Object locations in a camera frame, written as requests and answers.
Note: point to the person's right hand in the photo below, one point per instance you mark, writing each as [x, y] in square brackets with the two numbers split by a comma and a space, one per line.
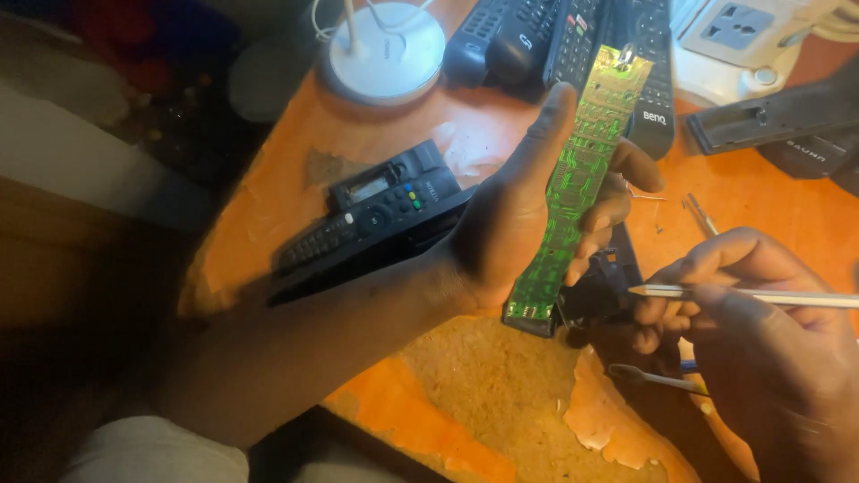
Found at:
[785, 375]

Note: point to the person's left hand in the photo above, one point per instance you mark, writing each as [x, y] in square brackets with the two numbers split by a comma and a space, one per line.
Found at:
[496, 235]

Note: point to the green remote circuit board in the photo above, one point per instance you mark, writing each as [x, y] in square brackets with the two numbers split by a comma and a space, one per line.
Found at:
[580, 181]

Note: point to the white pencil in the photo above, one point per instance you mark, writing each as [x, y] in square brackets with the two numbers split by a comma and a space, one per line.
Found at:
[671, 291]

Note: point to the small blue piece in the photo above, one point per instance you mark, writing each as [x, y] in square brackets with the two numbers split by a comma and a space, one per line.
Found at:
[688, 366]

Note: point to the black plastic remote housing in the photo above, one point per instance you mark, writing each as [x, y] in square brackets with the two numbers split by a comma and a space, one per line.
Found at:
[597, 285]

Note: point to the black remote with coloured buttons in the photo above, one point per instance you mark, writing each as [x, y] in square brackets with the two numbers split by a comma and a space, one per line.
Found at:
[376, 214]

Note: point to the small black device with display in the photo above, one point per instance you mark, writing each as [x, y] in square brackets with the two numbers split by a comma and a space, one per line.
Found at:
[376, 178]

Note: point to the metal tool with yellow tip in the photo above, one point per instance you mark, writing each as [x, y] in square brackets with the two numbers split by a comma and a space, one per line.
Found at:
[651, 378]

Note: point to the black rounded remote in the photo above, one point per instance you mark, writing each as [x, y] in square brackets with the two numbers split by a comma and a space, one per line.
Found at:
[520, 47]

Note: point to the black remote with grey buttons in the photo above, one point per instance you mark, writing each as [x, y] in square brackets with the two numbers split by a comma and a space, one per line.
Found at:
[473, 37]

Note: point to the black remote with red button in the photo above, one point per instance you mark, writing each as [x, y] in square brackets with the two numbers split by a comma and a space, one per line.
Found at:
[570, 47]

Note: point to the long black remote white logo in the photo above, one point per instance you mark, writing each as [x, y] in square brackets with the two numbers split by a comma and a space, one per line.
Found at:
[654, 107]

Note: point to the white round lamp base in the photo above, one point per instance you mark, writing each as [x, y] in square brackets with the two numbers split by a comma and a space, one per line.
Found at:
[386, 60]

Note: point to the black remote shell white lettering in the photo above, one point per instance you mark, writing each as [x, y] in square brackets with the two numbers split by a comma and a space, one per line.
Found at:
[809, 154]

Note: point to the black remote back cover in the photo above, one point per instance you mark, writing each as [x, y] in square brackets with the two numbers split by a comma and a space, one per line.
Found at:
[772, 117]

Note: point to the white power strip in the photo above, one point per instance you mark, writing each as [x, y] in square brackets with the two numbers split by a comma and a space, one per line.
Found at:
[725, 47]

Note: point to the person's white clothing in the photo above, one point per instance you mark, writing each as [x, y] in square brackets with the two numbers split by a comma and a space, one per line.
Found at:
[161, 453]

